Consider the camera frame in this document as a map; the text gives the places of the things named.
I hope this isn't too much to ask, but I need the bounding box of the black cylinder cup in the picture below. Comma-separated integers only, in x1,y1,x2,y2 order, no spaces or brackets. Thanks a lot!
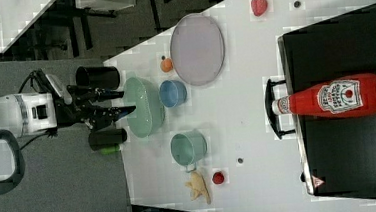
75,66,120,89

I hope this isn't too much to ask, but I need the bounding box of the blue small bowl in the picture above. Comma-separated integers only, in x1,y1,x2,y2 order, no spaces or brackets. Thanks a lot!
159,80,187,108

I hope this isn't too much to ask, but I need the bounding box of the red plush strawberry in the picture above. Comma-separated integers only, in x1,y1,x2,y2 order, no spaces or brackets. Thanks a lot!
251,0,268,17

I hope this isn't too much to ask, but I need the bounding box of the black oval frame stand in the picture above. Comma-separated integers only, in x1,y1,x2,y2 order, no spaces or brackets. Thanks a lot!
0,129,25,195

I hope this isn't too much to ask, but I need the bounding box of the black cylinder with green base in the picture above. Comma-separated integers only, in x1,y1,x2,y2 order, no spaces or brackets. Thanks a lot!
88,129,128,155

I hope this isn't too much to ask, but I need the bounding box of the yellow plush banana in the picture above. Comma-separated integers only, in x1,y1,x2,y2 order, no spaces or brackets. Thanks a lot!
184,172,211,205

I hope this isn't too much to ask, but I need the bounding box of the lavender oval plate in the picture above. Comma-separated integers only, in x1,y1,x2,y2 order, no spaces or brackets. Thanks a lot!
170,13,225,86

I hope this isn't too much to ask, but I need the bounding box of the red plush ketchup bottle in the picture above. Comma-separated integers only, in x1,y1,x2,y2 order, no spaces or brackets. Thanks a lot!
270,73,376,118

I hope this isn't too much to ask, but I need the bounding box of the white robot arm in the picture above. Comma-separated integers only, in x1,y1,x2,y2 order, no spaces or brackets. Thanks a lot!
0,85,136,138

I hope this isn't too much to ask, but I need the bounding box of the small red plush tomato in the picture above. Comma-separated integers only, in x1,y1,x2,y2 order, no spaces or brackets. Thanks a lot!
212,172,224,184

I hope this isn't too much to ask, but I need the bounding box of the green perforated colander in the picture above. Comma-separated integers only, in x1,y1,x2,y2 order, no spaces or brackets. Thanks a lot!
123,77,165,138

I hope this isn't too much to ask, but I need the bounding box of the green mug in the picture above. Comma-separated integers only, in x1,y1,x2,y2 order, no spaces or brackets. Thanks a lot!
170,130,207,173

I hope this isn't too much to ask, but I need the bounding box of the orange plush fruit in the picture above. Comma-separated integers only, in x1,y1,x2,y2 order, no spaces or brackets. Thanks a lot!
160,58,173,73

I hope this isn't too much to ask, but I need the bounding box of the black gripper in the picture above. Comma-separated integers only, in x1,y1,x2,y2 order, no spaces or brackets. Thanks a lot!
53,85,136,128

